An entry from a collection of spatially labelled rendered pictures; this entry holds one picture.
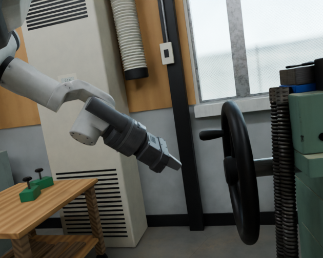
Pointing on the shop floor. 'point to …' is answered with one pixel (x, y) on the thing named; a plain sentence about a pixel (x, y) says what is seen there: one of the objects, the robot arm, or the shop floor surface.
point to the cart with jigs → (20, 202)
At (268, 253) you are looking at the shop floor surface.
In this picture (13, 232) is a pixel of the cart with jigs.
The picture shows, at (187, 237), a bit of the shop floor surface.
